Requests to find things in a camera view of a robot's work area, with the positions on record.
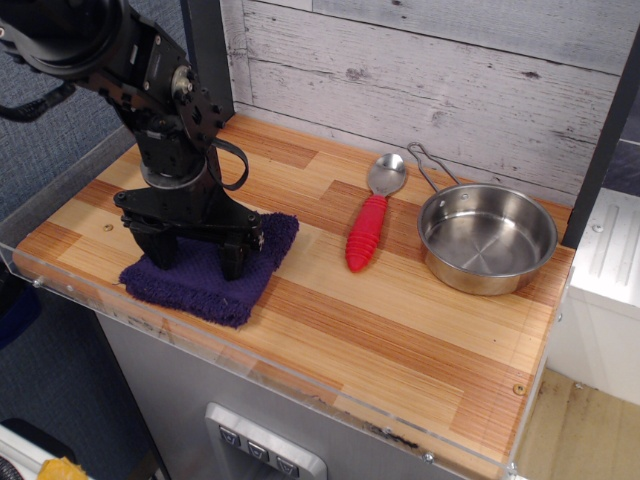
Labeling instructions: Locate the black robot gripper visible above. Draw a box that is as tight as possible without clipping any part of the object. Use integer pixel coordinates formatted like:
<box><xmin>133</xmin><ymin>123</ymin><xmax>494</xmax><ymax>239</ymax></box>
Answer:
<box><xmin>114</xmin><ymin>168</ymin><xmax>263</xmax><ymax>281</ymax></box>

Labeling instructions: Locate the purple towel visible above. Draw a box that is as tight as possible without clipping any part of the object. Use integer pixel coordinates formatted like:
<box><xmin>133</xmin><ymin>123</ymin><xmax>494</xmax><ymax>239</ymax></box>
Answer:
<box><xmin>119</xmin><ymin>213</ymin><xmax>299</xmax><ymax>328</ymax></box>

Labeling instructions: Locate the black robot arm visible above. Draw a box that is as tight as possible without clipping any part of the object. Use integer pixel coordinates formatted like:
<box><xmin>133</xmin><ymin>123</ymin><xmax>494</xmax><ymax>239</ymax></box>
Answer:
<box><xmin>1</xmin><ymin>1</ymin><xmax>263</xmax><ymax>280</ymax></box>

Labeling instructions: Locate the silver toy fridge cabinet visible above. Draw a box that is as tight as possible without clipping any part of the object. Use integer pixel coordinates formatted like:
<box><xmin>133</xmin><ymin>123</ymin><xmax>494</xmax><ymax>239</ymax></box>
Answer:
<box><xmin>99</xmin><ymin>315</ymin><xmax>511</xmax><ymax>479</ymax></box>

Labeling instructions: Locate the silver dispenser button panel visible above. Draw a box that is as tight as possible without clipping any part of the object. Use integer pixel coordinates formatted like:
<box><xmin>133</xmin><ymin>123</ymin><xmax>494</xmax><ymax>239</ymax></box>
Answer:
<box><xmin>205</xmin><ymin>402</ymin><xmax>328</xmax><ymax>479</ymax></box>

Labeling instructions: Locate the stainless steel pot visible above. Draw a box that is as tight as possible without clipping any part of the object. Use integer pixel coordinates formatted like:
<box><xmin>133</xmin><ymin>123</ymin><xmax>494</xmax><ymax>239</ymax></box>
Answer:
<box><xmin>407</xmin><ymin>142</ymin><xmax>558</xmax><ymax>296</ymax></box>

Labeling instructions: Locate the white side cabinet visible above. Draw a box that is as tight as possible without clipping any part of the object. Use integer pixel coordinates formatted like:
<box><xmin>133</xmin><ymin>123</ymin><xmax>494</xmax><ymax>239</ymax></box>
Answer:
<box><xmin>546</xmin><ymin>188</ymin><xmax>639</xmax><ymax>404</ymax></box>

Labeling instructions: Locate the clear acrylic guard rail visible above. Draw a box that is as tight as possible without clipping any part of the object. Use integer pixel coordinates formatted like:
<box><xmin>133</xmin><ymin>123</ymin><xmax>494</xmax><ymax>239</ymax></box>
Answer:
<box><xmin>1</xmin><ymin>116</ymin><xmax>574</xmax><ymax>479</ymax></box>

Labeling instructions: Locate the red handled metal spoon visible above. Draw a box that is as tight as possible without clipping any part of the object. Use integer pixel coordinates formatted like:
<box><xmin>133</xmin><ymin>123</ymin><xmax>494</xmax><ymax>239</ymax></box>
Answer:
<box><xmin>345</xmin><ymin>153</ymin><xmax>406</xmax><ymax>273</ymax></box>

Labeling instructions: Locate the dark grey left post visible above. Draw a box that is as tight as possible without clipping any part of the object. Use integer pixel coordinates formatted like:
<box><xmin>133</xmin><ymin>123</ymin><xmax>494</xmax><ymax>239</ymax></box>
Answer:
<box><xmin>180</xmin><ymin>0</ymin><xmax>235</xmax><ymax>129</ymax></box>

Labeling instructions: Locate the dark grey post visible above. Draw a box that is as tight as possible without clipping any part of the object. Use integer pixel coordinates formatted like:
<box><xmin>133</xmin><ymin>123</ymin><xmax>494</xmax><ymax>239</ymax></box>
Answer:
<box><xmin>180</xmin><ymin>0</ymin><xmax>235</xmax><ymax>129</ymax></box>
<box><xmin>561</xmin><ymin>31</ymin><xmax>639</xmax><ymax>249</ymax></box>

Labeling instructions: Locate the dark grey right post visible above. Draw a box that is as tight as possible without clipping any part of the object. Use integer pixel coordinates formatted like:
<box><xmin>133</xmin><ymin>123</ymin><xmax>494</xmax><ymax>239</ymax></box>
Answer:
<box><xmin>561</xmin><ymin>31</ymin><xmax>639</xmax><ymax>249</ymax></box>

